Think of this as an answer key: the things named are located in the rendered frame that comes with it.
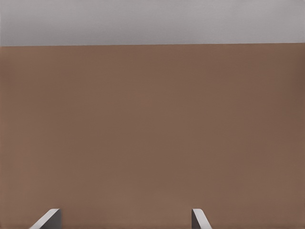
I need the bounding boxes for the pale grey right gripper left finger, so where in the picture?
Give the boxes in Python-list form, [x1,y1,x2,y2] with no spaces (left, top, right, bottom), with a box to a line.
[30,208,61,229]

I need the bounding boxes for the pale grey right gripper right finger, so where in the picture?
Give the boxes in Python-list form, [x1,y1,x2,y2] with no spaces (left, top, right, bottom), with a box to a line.
[192,208,212,229]

